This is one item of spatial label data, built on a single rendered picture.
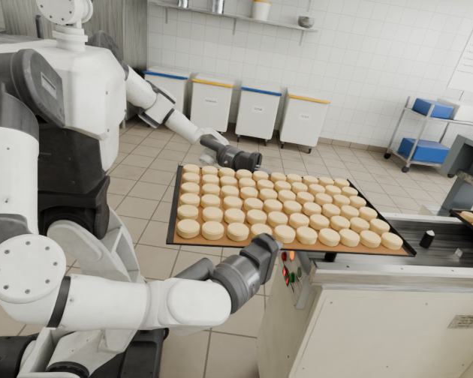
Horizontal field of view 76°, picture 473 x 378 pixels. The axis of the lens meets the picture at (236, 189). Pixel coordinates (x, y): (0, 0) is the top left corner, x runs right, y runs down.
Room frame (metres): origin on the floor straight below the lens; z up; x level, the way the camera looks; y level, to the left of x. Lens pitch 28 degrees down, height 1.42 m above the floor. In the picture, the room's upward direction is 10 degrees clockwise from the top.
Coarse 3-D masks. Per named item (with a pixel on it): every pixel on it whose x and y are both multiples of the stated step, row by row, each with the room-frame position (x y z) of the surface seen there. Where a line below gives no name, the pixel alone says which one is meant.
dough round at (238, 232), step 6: (228, 228) 0.57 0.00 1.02; (234, 228) 0.57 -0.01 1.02; (240, 228) 0.58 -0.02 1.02; (246, 228) 0.58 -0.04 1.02; (228, 234) 0.56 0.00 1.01; (234, 234) 0.55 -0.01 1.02; (240, 234) 0.56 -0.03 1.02; (246, 234) 0.56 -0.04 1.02; (234, 240) 0.55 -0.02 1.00; (240, 240) 0.55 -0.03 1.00
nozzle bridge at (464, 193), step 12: (456, 144) 1.25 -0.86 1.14; (468, 144) 1.20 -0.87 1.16; (456, 156) 1.22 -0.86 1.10; (468, 156) 1.23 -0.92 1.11; (444, 168) 1.24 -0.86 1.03; (456, 168) 1.22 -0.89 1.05; (468, 168) 1.23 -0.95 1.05; (456, 180) 1.28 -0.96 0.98; (468, 180) 1.16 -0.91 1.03; (456, 192) 1.25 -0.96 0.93; (468, 192) 1.26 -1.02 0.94; (444, 204) 1.27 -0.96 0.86; (456, 204) 1.25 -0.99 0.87; (468, 204) 1.27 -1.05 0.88
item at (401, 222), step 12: (384, 216) 0.98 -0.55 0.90; (396, 216) 0.99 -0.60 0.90; (408, 216) 1.01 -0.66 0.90; (420, 216) 1.03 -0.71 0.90; (432, 216) 1.04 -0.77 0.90; (396, 228) 0.99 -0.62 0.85; (408, 228) 1.00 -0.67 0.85; (420, 228) 1.01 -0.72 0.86; (432, 228) 1.02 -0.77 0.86; (444, 228) 1.03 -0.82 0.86; (456, 228) 1.04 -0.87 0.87; (468, 228) 1.05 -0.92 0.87
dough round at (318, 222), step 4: (312, 216) 0.69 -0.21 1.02; (316, 216) 0.69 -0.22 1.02; (320, 216) 0.70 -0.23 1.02; (312, 220) 0.67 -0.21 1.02; (316, 220) 0.67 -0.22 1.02; (320, 220) 0.67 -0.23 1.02; (324, 220) 0.68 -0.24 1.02; (328, 220) 0.68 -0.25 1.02; (312, 224) 0.66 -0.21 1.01; (316, 224) 0.66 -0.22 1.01; (320, 224) 0.66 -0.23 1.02; (324, 224) 0.66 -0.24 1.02; (328, 224) 0.67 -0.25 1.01; (316, 228) 0.66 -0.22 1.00; (320, 228) 0.66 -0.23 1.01; (324, 228) 0.66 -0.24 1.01
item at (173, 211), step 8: (200, 168) 0.91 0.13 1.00; (176, 176) 0.80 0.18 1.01; (176, 184) 0.77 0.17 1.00; (352, 184) 0.96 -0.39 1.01; (176, 192) 0.73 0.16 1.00; (176, 200) 0.69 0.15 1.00; (368, 200) 0.86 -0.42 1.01; (176, 208) 0.65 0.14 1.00; (168, 224) 0.56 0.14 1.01; (168, 232) 0.54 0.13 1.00; (392, 232) 0.71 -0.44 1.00; (168, 240) 0.52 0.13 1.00; (408, 248) 0.64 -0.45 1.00; (408, 256) 0.61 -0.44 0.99
